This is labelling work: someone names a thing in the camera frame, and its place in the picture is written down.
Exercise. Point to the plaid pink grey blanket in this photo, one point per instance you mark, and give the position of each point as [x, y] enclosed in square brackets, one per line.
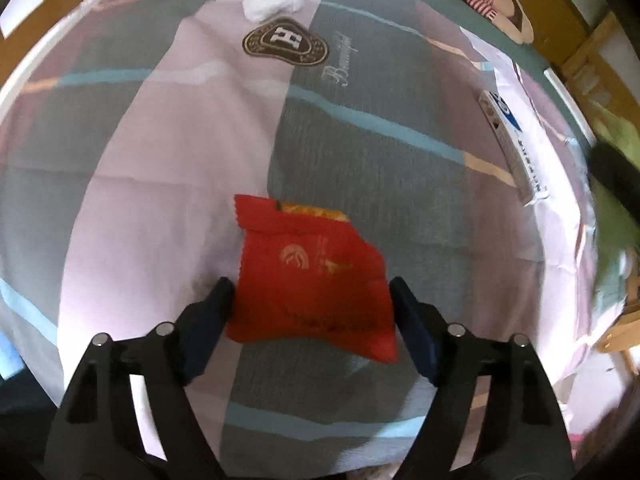
[380, 170]

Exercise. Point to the light green cloth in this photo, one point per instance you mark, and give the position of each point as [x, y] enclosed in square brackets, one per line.
[610, 240]

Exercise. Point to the wooden chair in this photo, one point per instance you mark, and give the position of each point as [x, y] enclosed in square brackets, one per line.
[622, 332]

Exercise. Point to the crumpled white plastic wrap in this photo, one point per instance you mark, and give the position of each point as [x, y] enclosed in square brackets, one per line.
[272, 0]

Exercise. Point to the blue and white packet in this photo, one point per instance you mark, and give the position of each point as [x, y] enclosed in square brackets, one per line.
[515, 150]

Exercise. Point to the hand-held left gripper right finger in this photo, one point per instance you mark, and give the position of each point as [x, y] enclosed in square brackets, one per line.
[415, 330]

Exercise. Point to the red snack packet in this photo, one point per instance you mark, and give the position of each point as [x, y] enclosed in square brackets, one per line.
[310, 280]

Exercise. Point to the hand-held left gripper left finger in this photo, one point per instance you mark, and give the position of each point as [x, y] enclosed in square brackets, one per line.
[210, 320]

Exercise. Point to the blue cloth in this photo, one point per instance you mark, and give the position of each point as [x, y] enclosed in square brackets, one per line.
[10, 355]

